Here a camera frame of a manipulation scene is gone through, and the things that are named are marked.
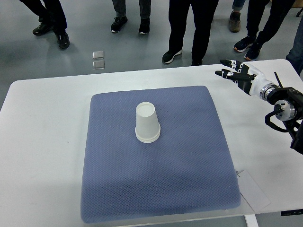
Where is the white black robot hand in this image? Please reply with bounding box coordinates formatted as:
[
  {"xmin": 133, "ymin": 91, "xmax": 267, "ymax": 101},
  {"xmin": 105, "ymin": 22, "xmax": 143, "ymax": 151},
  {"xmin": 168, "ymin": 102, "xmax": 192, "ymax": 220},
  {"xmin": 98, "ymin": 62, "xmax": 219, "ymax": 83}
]
[{"xmin": 215, "ymin": 60, "xmax": 277, "ymax": 100}]

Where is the white paper cup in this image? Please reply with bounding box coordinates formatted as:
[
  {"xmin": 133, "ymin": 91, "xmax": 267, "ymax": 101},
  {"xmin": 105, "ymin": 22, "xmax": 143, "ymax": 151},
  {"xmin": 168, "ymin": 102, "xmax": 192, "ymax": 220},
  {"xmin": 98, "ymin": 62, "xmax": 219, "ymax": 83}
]
[
  {"xmin": 136, "ymin": 135, "xmax": 160, "ymax": 143},
  {"xmin": 135, "ymin": 102, "xmax": 160, "ymax": 139}
]

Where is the person in blue jeans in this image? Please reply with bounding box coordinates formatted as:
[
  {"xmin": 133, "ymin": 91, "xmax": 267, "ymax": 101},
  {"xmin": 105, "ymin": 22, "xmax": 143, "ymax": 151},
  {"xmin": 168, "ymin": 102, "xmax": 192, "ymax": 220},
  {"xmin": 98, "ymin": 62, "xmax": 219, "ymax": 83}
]
[{"xmin": 286, "ymin": 18, "xmax": 303, "ymax": 76}]

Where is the person with blue orange sneakers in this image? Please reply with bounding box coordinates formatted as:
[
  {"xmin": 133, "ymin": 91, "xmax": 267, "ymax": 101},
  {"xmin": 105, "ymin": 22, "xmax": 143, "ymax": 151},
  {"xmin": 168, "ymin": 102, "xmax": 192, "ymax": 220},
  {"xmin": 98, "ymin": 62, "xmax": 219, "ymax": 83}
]
[{"xmin": 234, "ymin": 0, "xmax": 295, "ymax": 61}]

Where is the person in black trousers centre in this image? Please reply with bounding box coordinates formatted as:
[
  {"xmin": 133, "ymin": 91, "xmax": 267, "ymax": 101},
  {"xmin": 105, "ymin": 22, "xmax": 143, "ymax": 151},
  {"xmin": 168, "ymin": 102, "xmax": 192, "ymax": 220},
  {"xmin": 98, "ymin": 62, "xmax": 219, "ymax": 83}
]
[{"xmin": 162, "ymin": 0, "xmax": 220, "ymax": 67}]

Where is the person in black trousers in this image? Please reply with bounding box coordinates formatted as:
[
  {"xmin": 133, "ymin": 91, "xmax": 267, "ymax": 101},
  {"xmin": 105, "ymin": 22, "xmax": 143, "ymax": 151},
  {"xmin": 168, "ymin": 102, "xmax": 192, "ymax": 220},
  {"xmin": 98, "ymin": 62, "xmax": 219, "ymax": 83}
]
[
  {"xmin": 162, "ymin": 0, "xmax": 220, "ymax": 67},
  {"xmin": 20, "ymin": 0, "xmax": 70, "ymax": 50}
]

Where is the blue textured cushion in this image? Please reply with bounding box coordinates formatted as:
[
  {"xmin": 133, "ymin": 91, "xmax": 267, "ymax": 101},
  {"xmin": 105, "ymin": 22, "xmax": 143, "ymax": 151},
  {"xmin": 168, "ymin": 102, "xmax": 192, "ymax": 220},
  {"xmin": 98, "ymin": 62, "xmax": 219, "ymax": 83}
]
[{"xmin": 80, "ymin": 86, "xmax": 241, "ymax": 223}]

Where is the white paper tag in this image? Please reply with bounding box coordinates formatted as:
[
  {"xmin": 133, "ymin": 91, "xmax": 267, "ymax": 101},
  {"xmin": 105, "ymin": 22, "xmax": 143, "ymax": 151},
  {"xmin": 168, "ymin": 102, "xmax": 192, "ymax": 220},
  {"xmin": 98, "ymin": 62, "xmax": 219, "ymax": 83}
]
[{"xmin": 237, "ymin": 170, "xmax": 270, "ymax": 212}]

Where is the white paper cup on cushion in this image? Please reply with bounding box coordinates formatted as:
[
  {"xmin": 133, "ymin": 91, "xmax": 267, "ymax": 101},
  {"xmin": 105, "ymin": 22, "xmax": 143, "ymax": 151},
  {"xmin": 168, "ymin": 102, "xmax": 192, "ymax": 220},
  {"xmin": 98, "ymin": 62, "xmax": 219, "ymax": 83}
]
[{"xmin": 136, "ymin": 135, "xmax": 160, "ymax": 143}]

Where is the white table leg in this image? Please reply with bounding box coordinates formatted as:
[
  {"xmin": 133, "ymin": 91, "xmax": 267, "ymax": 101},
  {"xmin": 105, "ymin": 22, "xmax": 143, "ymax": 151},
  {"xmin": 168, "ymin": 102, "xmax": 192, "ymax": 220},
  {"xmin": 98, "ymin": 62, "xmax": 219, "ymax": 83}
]
[{"xmin": 244, "ymin": 215, "xmax": 259, "ymax": 227}]

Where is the black table control panel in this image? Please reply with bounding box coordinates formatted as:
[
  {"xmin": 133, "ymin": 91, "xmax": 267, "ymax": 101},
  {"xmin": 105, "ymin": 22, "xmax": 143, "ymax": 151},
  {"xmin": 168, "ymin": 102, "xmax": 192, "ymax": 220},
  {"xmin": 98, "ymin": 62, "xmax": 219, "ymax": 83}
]
[{"xmin": 280, "ymin": 209, "xmax": 303, "ymax": 217}]

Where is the person in grey trousers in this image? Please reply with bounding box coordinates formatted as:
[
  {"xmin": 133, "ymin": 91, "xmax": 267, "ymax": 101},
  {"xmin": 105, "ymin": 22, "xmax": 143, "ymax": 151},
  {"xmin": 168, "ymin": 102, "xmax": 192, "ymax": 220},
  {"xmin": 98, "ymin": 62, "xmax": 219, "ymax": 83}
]
[{"xmin": 110, "ymin": 0, "xmax": 152, "ymax": 35}]

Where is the lower metal floor plate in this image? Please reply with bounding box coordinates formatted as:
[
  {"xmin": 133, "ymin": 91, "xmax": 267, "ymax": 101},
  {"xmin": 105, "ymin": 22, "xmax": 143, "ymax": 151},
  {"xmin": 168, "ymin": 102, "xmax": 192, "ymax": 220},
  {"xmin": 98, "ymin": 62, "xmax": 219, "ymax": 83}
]
[{"xmin": 93, "ymin": 60, "xmax": 105, "ymax": 70}]

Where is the metal floor plate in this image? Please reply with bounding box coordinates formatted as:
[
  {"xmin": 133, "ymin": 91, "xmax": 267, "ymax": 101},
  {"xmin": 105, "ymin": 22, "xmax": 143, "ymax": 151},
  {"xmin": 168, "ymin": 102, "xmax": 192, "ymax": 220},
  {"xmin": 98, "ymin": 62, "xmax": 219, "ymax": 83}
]
[
  {"xmin": 93, "ymin": 60, "xmax": 105, "ymax": 70},
  {"xmin": 92, "ymin": 51, "xmax": 105, "ymax": 59}
]

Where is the upper metal floor plate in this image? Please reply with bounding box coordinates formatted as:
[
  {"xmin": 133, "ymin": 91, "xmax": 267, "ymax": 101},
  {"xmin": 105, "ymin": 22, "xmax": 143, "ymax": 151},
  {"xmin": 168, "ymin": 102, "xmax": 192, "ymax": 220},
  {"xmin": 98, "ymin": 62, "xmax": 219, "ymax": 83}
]
[{"xmin": 92, "ymin": 51, "xmax": 105, "ymax": 59}]

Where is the person in black trousers left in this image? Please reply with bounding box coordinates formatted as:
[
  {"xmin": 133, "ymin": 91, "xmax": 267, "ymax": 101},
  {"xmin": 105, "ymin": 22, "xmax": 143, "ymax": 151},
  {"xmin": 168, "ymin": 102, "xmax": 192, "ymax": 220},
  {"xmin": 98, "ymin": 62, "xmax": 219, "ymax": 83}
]
[{"xmin": 20, "ymin": 0, "xmax": 70, "ymax": 50}]

